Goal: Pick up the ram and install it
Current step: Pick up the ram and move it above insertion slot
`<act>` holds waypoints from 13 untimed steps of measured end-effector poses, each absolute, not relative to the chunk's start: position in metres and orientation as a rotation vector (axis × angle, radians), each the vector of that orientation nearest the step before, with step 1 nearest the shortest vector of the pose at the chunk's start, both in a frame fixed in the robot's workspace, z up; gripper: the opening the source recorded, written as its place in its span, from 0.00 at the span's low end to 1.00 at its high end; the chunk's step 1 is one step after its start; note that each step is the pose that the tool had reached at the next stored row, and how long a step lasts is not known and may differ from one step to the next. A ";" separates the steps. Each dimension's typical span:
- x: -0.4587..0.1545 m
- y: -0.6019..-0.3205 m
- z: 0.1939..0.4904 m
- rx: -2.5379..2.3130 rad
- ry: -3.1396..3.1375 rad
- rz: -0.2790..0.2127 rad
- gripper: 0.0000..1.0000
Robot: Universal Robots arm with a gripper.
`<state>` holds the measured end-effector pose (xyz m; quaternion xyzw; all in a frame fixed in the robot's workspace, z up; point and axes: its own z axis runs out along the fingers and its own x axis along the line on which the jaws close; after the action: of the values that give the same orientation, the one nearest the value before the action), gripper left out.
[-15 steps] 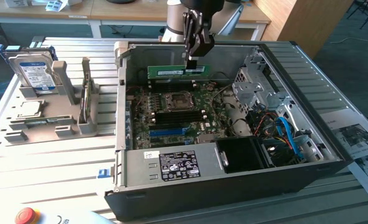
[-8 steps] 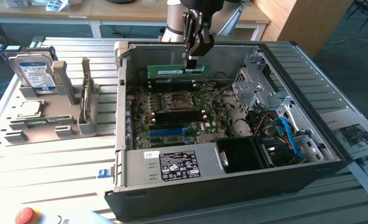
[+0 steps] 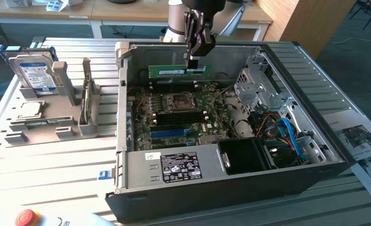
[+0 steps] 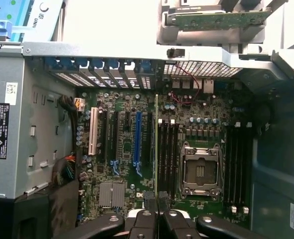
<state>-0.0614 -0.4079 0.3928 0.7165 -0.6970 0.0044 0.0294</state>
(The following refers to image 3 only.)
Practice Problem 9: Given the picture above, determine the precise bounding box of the CPU socket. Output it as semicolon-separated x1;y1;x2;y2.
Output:
162;92;196;113

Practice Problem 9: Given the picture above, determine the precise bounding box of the open black PC case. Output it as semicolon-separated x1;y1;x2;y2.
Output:
104;41;356;224

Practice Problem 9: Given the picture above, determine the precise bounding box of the hard disk with blue label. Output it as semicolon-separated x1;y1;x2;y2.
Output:
8;55;59;96

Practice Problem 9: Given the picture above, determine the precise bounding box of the grey teach pendant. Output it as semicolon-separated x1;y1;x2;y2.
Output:
14;209;119;226

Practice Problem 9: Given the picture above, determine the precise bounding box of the grey parts rack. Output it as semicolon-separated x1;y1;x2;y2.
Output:
3;57;102;148

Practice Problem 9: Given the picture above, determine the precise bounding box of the black RAM slot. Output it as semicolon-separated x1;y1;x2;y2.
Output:
155;121;206;126
155;112;206;117
154;89;199;94
155;118;206;123
154;81;199;86
154;87;199;91
154;84;199;89
155;115;206;120

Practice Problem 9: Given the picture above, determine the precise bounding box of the wooden desk with white frame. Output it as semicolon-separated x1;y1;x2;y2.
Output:
0;0;274;41

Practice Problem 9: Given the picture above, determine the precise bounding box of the green motherboard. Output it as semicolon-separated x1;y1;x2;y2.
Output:
127;81;239;152

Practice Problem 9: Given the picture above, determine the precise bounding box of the graphics card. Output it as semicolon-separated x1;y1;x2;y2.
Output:
79;57;95;126

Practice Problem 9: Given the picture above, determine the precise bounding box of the blue disk caddy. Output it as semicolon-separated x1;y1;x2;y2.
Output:
0;45;59;62

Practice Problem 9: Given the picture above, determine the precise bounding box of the silver CPU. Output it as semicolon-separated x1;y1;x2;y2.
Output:
16;102;46;119

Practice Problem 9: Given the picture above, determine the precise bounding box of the grey power supply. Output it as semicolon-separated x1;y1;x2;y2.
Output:
124;143;228;189

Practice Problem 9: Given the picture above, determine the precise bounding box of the red emergency stop button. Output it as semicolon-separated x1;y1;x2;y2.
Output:
14;209;43;226

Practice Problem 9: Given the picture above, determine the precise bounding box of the blue wire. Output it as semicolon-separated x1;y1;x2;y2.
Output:
276;117;310;166

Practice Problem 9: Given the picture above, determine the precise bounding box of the white floor cable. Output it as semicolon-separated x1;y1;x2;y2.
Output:
332;37;356;45

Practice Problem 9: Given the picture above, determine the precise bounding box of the printed paper sheet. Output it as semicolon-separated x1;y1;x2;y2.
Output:
320;109;371;210

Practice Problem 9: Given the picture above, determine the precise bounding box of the grey leaning panel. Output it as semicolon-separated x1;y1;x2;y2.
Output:
218;4;247;36

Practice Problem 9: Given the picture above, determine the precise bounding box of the wooden cabinet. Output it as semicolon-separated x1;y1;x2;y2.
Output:
254;0;363;61

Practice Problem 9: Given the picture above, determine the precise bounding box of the white printed card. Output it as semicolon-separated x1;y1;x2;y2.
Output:
44;0;67;12

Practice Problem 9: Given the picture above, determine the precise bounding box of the black expansion slot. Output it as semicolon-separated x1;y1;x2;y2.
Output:
150;125;188;132

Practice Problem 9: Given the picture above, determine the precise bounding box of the blue expansion slot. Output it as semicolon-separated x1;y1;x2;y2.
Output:
150;129;190;139

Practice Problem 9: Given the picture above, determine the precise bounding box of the small blue clip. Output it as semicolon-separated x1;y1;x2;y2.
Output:
98;170;116;181

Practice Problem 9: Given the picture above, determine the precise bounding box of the metal disk bay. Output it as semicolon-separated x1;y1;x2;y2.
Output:
232;48;327;164

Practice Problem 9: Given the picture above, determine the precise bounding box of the black fan shroud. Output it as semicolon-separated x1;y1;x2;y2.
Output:
218;137;280;176

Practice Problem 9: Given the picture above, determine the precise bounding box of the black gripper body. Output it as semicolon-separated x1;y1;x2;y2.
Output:
182;0;228;14

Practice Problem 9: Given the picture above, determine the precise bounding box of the orange wire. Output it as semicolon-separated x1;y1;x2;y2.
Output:
255;113;282;137

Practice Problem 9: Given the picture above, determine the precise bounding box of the green RAM stick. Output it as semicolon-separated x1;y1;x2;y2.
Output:
24;119;62;126
148;65;212;78

